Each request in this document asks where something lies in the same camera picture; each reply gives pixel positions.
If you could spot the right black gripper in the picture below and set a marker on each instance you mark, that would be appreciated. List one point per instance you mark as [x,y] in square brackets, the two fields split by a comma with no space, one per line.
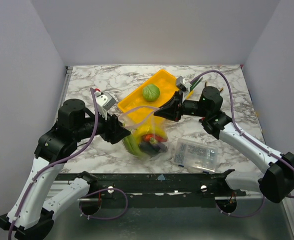
[177,107]

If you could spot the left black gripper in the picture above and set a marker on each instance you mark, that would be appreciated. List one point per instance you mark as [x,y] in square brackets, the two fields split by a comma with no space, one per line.
[115,130]

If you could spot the celery stalk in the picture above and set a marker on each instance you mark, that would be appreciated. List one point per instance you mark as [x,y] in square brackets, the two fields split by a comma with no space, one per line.
[132,147]

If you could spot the yellow banana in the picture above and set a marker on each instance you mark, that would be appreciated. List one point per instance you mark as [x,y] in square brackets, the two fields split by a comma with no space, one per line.
[149,129]

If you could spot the red chili pepper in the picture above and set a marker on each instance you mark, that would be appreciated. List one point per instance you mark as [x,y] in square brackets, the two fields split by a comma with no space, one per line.
[147,137]

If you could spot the clear zip top bag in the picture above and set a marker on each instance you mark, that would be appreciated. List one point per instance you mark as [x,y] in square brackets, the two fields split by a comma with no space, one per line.
[149,120]

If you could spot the purple eggplant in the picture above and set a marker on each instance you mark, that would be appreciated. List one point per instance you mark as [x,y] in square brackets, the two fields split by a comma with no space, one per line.
[152,148]

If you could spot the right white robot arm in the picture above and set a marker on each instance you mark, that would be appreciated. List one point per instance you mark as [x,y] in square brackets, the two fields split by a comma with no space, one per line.
[276,180]

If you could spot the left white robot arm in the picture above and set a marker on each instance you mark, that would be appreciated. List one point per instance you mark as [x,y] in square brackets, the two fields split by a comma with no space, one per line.
[33,215]

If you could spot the green cabbage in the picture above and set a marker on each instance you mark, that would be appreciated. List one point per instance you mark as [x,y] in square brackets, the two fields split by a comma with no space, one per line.
[150,93]

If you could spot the yellow plastic tray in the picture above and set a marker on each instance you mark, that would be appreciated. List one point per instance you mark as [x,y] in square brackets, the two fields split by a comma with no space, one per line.
[164,81]

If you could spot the green chives bunch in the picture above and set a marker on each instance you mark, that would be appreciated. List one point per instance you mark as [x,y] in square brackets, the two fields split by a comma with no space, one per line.
[195,82]

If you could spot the clear plastic screw box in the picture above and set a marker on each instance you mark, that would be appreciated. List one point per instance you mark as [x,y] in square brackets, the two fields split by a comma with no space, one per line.
[195,156]

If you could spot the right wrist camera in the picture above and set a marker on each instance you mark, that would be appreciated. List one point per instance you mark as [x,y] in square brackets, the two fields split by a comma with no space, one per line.
[183,85]

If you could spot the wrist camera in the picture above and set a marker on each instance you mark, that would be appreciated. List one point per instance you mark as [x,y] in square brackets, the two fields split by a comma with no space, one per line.
[104,102]
[183,85]

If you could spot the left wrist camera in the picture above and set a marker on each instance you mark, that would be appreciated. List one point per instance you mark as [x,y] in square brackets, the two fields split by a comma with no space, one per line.
[104,102]

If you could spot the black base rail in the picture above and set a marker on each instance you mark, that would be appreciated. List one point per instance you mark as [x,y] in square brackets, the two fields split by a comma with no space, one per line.
[160,190]

